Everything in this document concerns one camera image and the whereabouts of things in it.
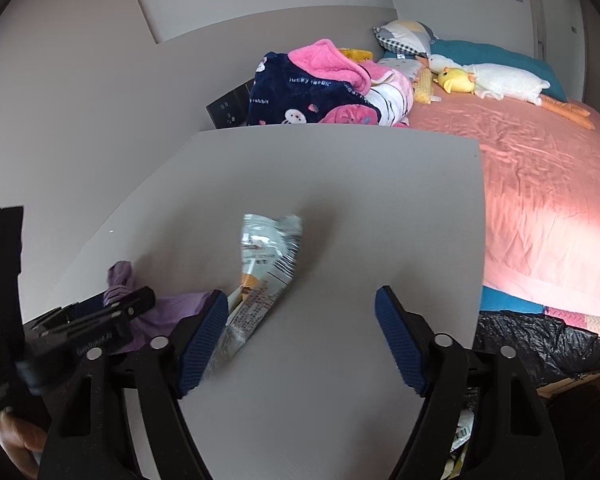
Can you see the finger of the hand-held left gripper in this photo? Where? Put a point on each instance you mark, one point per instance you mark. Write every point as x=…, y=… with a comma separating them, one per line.
x=75, y=310
x=110, y=315

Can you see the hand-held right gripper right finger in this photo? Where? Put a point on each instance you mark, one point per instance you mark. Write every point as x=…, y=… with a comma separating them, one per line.
x=400, y=340

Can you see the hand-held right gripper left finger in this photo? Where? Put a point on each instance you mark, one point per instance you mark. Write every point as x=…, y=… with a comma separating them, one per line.
x=202, y=345

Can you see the purple cloth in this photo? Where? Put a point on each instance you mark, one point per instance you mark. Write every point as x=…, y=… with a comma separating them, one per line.
x=175, y=310

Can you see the silver snack wrapper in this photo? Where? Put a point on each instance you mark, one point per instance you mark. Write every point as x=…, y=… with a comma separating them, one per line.
x=267, y=260

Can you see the white box with barcode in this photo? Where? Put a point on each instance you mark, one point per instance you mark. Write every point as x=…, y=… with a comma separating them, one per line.
x=463, y=430

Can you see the bin with black bag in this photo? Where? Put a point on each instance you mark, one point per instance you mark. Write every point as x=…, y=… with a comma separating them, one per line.
x=530, y=345

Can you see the person's left hand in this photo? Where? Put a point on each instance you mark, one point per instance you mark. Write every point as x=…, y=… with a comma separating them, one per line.
x=17, y=440

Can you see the pink beige foam floor mat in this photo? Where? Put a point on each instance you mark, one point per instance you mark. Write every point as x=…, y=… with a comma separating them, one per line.
x=575, y=320

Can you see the bed with pink sheet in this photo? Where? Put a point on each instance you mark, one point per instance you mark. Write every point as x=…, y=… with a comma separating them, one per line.
x=540, y=185

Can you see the pink white striped blanket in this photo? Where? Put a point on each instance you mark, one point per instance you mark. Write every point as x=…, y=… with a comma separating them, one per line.
x=392, y=97

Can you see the yellow corn plush toy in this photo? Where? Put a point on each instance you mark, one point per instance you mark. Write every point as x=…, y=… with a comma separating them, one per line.
x=424, y=87

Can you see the yellow duck plush toy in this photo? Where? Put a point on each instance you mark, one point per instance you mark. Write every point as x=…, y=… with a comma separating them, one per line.
x=455, y=80

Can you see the navy printed fleece blanket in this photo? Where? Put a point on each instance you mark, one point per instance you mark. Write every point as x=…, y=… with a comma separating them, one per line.
x=280, y=90

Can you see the grey dotted small pillow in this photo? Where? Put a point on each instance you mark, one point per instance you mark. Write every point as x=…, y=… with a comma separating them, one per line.
x=402, y=66

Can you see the white goose plush toy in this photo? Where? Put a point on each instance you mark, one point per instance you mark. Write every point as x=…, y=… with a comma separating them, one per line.
x=505, y=80

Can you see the small yellow plush toy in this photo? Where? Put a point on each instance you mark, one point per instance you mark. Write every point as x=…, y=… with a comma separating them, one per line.
x=357, y=54

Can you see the teal pillow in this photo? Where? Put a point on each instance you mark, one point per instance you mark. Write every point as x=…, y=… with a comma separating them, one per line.
x=480, y=52

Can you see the patterned grey yellow pillow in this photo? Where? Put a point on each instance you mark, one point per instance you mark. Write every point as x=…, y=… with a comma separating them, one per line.
x=405, y=35

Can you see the black wall socket panel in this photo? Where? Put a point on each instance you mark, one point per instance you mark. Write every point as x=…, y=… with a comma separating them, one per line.
x=225, y=107

